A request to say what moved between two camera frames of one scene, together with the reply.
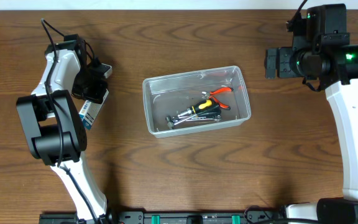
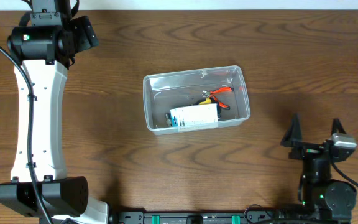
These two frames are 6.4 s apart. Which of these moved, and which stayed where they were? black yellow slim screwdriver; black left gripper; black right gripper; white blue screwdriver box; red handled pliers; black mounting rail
Moved: black left gripper; white blue screwdriver box; black right gripper; black yellow slim screwdriver
Stayed: red handled pliers; black mounting rail
